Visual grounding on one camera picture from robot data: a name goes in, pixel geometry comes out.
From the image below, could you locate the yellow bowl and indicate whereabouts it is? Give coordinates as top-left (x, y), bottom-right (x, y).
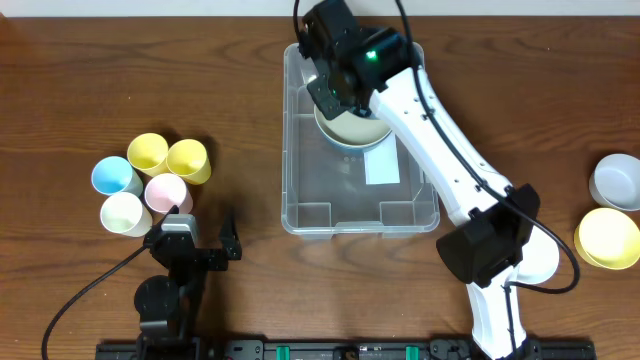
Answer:
top-left (574, 208), bottom-right (639, 270)

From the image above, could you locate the yellow cup right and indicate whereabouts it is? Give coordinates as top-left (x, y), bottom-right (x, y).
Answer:
top-left (166, 139), bottom-right (212, 185)

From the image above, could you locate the beige bowl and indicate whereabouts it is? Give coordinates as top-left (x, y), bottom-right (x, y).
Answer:
top-left (314, 106), bottom-right (391, 149)

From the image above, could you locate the cream white cup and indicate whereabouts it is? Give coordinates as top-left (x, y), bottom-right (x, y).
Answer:
top-left (100, 192), bottom-right (153, 237)

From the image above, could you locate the yellow cup left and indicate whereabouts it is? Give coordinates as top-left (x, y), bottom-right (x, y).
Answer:
top-left (127, 133), bottom-right (169, 177)

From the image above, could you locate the light blue cup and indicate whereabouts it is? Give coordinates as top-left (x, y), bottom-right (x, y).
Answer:
top-left (91, 156), bottom-right (143, 197)

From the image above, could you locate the pink cup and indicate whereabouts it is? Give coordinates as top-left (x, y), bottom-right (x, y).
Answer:
top-left (144, 173), bottom-right (193, 214)

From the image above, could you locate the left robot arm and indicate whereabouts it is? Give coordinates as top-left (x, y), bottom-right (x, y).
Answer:
top-left (134, 207), bottom-right (242, 342)

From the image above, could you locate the light grey bowl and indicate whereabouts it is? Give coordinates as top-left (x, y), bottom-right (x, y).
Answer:
top-left (589, 154), bottom-right (639, 212)

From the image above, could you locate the dark blue bowl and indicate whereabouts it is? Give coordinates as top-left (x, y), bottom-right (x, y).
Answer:
top-left (320, 128), bottom-right (393, 153)

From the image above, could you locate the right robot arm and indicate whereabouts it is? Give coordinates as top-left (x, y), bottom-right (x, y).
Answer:
top-left (299, 26), bottom-right (550, 359)

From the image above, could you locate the yellow cup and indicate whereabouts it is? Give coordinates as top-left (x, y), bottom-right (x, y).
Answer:
top-left (127, 133), bottom-right (169, 177)
top-left (166, 139), bottom-right (212, 185)

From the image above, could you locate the clear plastic storage bin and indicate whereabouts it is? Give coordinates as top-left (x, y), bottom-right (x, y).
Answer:
top-left (281, 44), bottom-right (440, 239)

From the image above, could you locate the white bowl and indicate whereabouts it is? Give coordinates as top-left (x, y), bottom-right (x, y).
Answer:
top-left (515, 227), bottom-right (560, 285)

